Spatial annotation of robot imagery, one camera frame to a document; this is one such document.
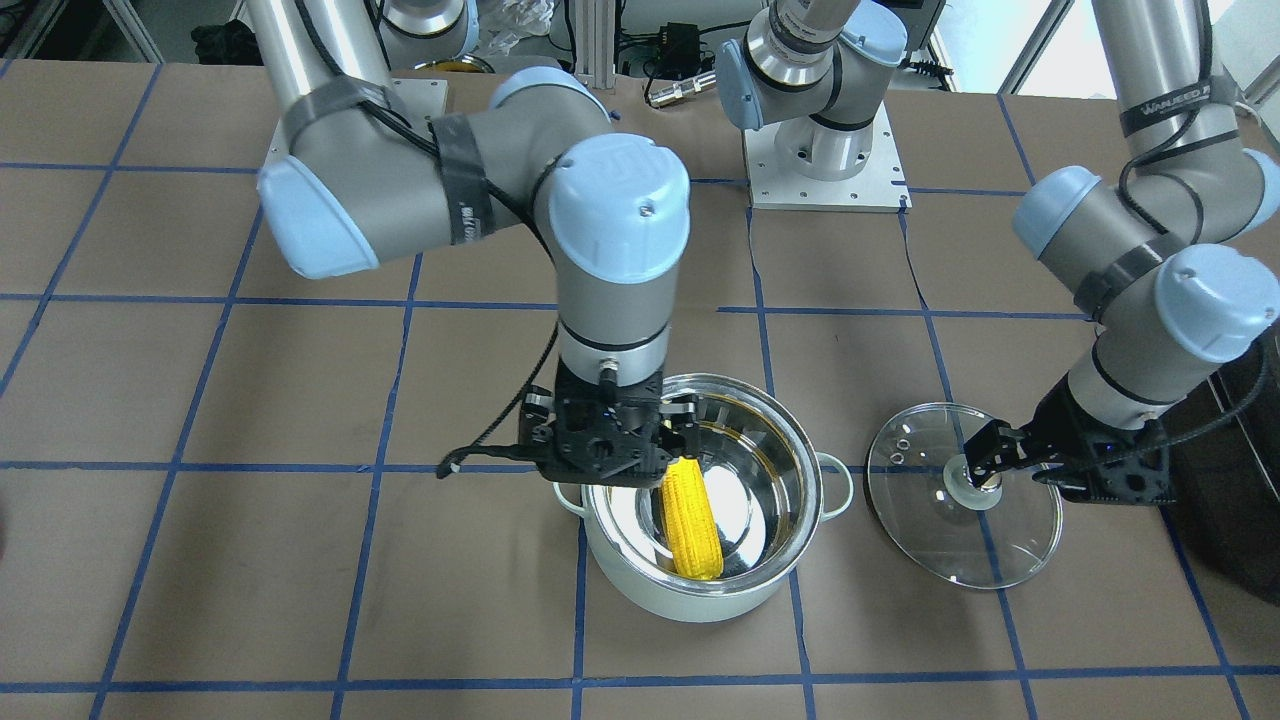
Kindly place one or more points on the silver cable connector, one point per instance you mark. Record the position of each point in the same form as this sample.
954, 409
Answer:
680, 91

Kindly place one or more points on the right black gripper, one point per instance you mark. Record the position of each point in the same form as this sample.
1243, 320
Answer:
683, 428

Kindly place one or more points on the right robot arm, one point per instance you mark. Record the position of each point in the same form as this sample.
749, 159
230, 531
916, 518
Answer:
362, 179

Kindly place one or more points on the glass pot lid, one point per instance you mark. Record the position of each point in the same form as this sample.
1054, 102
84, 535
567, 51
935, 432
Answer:
919, 485

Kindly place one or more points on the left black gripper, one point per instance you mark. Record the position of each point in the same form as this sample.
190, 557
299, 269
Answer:
1052, 420

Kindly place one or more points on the black rice cooker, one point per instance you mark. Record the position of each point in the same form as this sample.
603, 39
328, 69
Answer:
1226, 483

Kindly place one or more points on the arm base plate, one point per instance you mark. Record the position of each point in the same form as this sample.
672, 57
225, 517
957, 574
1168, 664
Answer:
419, 97
799, 165

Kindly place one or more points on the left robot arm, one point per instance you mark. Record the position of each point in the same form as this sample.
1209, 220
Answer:
1148, 258

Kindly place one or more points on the yellow toy corn cob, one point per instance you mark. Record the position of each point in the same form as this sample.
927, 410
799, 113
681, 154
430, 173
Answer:
688, 522

